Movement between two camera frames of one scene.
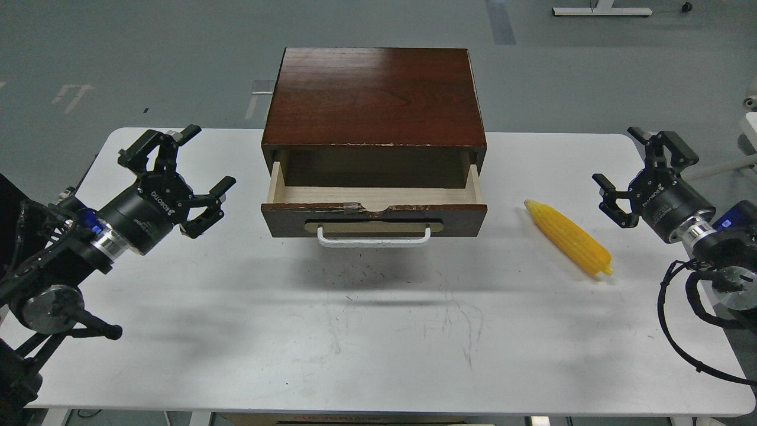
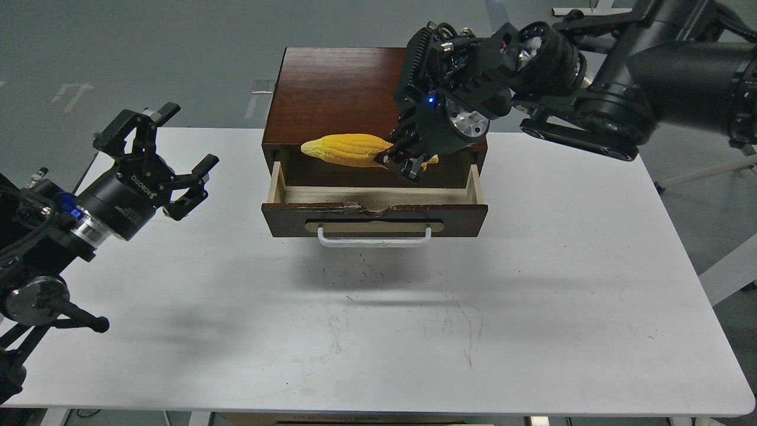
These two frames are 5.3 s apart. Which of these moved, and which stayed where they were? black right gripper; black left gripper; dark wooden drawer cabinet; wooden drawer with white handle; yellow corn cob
Moved: black right gripper; black left gripper; yellow corn cob
Stayed: wooden drawer with white handle; dark wooden drawer cabinet
